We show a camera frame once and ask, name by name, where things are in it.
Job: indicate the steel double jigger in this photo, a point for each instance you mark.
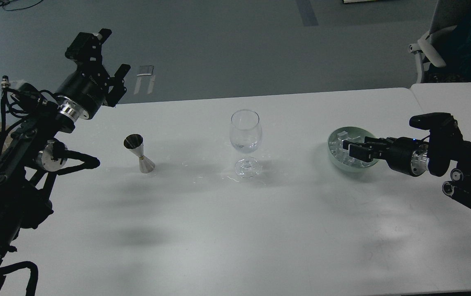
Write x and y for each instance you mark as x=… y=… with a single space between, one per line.
x=135 y=144

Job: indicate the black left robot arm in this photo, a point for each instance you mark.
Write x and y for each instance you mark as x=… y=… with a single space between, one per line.
x=30 y=155

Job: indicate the pile of clear ice cubes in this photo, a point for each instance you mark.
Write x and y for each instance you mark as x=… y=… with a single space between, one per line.
x=340 y=150

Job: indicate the green bowl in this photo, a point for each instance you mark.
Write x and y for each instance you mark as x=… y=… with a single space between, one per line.
x=342 y=164

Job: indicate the white office chair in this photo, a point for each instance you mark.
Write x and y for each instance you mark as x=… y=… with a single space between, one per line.
x=446 y=16

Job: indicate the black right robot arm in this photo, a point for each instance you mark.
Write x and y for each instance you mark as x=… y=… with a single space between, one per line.
x=443 y=151

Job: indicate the clear wine glass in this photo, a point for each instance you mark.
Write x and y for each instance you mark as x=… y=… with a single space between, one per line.
x=246 y=136

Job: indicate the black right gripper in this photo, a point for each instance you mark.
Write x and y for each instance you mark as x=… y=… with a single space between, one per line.
x=405 y=155

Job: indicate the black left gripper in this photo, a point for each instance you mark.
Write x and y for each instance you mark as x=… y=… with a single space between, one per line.
x=85 y=91

